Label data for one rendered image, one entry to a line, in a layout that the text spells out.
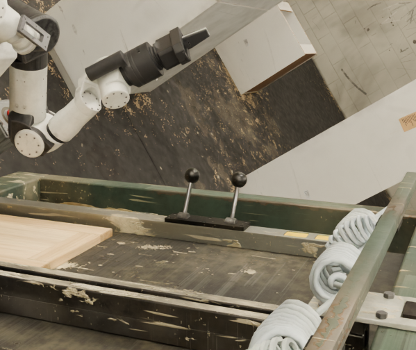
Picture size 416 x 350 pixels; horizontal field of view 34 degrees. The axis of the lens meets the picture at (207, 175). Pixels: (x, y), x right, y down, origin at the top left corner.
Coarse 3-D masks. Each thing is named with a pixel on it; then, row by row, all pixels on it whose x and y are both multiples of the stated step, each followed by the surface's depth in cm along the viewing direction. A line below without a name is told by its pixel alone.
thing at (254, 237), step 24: (24, 216) 176; (48, 216) 173; (72, 216) 170; (96, 216) 168; (120, 216) 166; (144, 216) 166; (192, 240) 159; (216, 240) 156; (240, 240) 154; (264, 240) 152; (288, 240) 150; (312, 240) 148
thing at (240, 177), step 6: (234, 174) 159; (240, 174) 158; (234, 180) 158; (240, 180) 158; (246, 180) 159; (240, 186) 159; (234, 198) 158; (234, 204) 157; (234, 210) 157; (234, 216) 157; (228, 222) 156; (234, 222) 156
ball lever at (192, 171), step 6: (192, 168) 163; (186, 174) 163; (192, 174) 162; (198, 174) 163; (186, 180) 163; (192, 180) 162; (198, 180) 164; (186, 198) 162; (186, 204) 162; (186, 210) 161; (180, 216) 160; (186, 216) 160
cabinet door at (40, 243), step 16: (0, 224) 167; (16, 224) 166; (32, 224) 166; (48, 224) 166; (64, 224) 166; (80, 224) 166; (0, 240) 155; (16, 240) 155; (32, 240) 155; (48, 240) 155; (64, 240) 154; (80, 240) 154; (96, 240) 156; (0, 256) 143; (16, 256) 144; (32, 256) 143; (48, 256) 143; (64, 256) 145
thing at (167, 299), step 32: (352, 224) 93; (0, 288) 119; (32, 288) 116; (64, 288) 113; (96, 288) 112; (128, 288) 113; (160, 288) 112; (64, 320) 115; (96, 320) 112; (128, 320) 110; (160, 320) 107; (192, 320) 105; (224, 320) 103; (256, 320) 101; (384, 320) 92
